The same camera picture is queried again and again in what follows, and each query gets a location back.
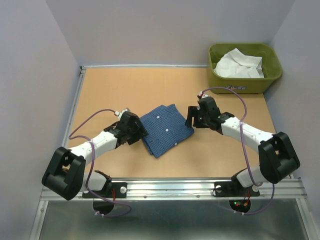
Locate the blue plaid long sleeve shirt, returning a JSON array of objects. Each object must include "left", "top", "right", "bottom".
[{"left": 140, "top": 104, "right": 194, "bottom": 159}]

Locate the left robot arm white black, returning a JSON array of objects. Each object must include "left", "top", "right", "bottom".
[{"left": 41, "top": 109, "right": 148, "bottom": 201}]

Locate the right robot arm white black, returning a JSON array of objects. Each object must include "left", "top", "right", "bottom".
[{"left": 185, "top": 96, "right": 301, "bottom": 195}]

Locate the white cloth in bin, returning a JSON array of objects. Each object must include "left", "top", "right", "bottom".
[{"left": 213, "top": 48, "right": 264, "bottom": 79}]

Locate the green plastic bin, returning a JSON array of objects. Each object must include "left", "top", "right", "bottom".
[{"left": 207, "top": 42, "right": 283, "bottom": 94}]

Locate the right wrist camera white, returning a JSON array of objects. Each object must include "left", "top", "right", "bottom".
[{"left": 197, "top": 91, "right": 209, "bottom": 110}]

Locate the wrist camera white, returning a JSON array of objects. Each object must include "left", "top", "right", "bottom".
[
  {"left": 197, "top": 91, "right": 209, "bottom": 110},
  {"left": 113, "top": 107, "right": 131, "bottom": 120}
]

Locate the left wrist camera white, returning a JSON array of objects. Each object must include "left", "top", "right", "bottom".
[{"left": 113, "top": 107, "right": 131, "bottom": 120}]

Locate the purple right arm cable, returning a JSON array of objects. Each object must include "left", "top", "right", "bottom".
[{"left": 197, "top": 86, "right": 276, "bottom": 216}]

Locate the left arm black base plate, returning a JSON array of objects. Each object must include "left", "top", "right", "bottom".
[{"left": 82, "top": 181, "right": 132, "bottom": 218}]

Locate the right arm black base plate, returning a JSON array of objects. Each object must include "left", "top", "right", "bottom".
[{"left": 212, "top": 181, "right": 260, "bottom": 214}]

